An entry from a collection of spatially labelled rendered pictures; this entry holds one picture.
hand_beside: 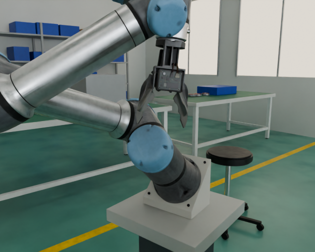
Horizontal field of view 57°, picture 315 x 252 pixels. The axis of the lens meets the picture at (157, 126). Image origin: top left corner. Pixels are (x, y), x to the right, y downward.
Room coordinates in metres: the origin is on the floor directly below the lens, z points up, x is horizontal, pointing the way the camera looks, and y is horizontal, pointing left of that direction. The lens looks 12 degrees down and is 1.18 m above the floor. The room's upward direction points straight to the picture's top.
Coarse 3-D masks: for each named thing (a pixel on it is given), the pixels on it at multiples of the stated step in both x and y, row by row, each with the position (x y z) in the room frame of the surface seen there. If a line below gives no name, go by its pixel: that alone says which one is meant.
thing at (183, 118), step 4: (176, 92) 0.74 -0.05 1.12; (176, 96) 0.73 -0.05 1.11; (180, 96) 0.71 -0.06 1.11; (176, 100) 0.73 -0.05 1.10; (180, 100) 0.71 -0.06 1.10; (184, 100) 0.73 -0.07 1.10; (180, 104) 0.72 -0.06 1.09; (184, 104) 0.69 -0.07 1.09; (180, 108) 0.73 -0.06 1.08; (184, 108) 0.69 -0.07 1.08; (180, 112) 0.73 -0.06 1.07; (184, 112) 0.71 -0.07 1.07; (180, 116) 0.73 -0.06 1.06; (184, 116) 0.73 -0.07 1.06; (180, 120) 0.73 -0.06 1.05; (184, 120) 0.73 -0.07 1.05; (184, 124) 0.73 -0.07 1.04
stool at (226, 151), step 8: (208, 152) 2.07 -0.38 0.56; (216, 152) 2.05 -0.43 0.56; (224, 152) 2.05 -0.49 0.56; (232, 152) 2.05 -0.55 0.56; (240, 152) 2.05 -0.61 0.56; (248, 152) 2.05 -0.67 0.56; (216, 160) 1.96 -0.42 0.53; (224, 160) 1.93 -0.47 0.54; (232, 160) 1.91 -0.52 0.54; (240, 160) 1.92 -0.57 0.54; (248, 160) 1.95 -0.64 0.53; (224, 184) 2.08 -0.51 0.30; (224, 192) 2.08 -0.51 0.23; (240, 216) 2.02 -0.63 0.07; (224, 232) 1.83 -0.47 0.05
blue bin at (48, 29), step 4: (36, 24) 5.85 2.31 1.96; (44, 24) 5.94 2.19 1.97; (48, 24) 5.99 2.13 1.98; (52, 24) 6.04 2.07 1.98; (56, 24) 6.09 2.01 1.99; (36, 28) 5.86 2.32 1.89; (44, 28) 5.93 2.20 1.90; (48, 28) 5.98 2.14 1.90; (52, 28) 6.03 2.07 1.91; (56, 28) 6.08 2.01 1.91; (36, 32) 5.87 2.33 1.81; (44, 32) 5.93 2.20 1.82; (48, 32) 5.98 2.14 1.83; (52, 32) 6.03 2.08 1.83; (56, 32) 6.08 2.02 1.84
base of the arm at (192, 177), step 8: (184, 160) 0.79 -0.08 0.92; (192, 160) 0.86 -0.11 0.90; (184, 168) 0.78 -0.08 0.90; (192, 168) 0.81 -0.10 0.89; (184, 176) 0.78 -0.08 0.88; (192, 176) 0.80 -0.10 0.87; (200, 176) 0.83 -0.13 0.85; (160, 184) 0.77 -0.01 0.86; (168, 184) 0.76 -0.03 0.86; (176, 184) 0.77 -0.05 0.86; (184, 184) 0.78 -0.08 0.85; (192, 184) 0.79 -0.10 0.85; (160, 192) 0.80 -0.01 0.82; (168, 192) 0.78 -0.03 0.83; (176, 192) 0.78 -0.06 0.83; (184, 192) 0.80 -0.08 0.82; (192, 192) 0.80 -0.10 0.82; (168, 200) 0.80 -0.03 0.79; (176, 200) 0.79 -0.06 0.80; (184, 200) 0.80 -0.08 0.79
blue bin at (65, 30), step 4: (60, 24) 6.15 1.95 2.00; (60, 28) 6.14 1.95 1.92; (64, 28) 6.20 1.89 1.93; (68, 28) 6.25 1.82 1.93; (72, 28) 6.31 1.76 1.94; (76, 28) 6.37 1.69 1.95; (60, 32) 6.14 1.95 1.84; (64, 32) 6.19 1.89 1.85; (68, 32) 6.25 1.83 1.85; (72, 32) 6.31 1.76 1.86; (76, 32) 6.36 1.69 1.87
